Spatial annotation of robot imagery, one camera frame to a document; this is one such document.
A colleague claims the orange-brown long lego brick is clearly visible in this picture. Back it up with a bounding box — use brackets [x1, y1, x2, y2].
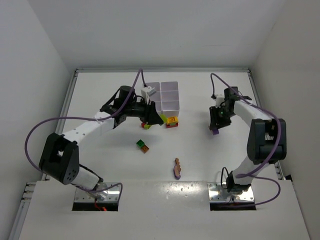
[173, 157, 181, 178]

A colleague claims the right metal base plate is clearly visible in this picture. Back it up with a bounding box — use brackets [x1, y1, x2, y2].
[207, 182, 255, 204]

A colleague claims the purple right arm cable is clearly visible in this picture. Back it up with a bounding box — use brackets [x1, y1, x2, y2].
[209, 72, 282, 206]

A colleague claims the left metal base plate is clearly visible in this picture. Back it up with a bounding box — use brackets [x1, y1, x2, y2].
[74, 182, 123, 204]

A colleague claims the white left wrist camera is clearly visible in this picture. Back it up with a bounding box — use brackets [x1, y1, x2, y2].
[141, 86, 156, 104]

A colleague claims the lime green lego brick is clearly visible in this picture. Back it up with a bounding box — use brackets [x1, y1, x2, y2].
[160, 114, 167, 123]

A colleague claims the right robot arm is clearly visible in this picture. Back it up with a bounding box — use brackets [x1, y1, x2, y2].
[209, 87, 287, 193]

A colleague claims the yellow lego brick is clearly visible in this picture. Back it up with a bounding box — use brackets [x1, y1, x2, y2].
[166, 116, 179, 125]

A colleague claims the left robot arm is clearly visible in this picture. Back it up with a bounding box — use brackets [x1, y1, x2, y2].
[38, 85, 164, 192]

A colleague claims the metal base plate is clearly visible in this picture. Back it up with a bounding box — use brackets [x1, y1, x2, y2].
[207, 182, 255, 204]
[74, 182, 123, 204]

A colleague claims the purple long lego brick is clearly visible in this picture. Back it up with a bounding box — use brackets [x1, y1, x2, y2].
[173, 164, 181, 180]

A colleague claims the brown lego brick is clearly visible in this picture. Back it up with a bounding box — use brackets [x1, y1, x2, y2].
[141, 145, 149, 154]

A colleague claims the white compartment container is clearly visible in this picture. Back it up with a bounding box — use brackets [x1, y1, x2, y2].
[146, 81, 180, 118]

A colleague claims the purple square lego brick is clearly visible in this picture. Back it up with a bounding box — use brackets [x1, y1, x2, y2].
[210, 128, 219, 136]

